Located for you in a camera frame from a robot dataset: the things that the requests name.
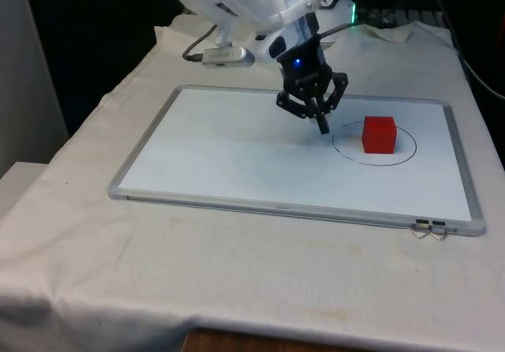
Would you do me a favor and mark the black cable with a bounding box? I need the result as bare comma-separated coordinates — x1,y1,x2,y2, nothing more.
425,0,505,97
318,21,354,39

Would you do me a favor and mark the grey cable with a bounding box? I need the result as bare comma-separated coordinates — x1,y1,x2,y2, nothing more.
181,23,219,62

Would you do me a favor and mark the flat whiteboard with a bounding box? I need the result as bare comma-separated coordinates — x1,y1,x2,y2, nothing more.
108,84,487,238

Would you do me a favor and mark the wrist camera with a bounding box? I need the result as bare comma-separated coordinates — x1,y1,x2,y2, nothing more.
201,46,256,69

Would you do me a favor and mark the red cube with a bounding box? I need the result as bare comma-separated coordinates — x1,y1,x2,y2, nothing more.
361,115,398,155

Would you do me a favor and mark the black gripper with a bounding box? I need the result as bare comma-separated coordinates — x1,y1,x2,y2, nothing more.
275,36,350,136

